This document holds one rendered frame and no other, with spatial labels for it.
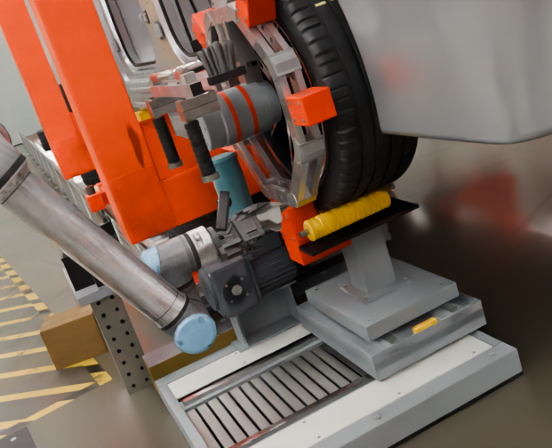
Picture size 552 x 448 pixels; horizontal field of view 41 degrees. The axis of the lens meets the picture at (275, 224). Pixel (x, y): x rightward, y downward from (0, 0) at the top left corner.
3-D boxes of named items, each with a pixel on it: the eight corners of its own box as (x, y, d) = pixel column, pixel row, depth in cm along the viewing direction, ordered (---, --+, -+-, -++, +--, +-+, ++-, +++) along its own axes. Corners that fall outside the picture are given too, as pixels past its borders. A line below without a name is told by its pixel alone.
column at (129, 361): (156, 381, 256) (111, 276, 244) (129, 395, 253) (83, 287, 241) (149, 372, 265) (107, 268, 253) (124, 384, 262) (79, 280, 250)
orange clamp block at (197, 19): (228, 26, 205) (214, 5, 209) (204, 35, 203) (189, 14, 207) (228, 44, 211) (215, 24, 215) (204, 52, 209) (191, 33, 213)
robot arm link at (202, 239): (186, 244, 176) (184, 224, 167) (204, 237, 177) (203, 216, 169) (202, 275, 172) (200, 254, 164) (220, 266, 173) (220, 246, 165)
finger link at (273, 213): (297, 219, 176) (263, 234, 173) (285, 201, 178) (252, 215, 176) (298, 212, 173) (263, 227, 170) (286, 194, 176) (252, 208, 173)
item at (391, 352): (487, 326, 204) (479, 296, 201) (380, 384, 193) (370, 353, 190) (394, 284, 249) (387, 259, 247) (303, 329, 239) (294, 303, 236)
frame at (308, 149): (345, 208, 178) (277, -14, 163) (322, 219, 176) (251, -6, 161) (265, 183, 228) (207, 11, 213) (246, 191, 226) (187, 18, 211)
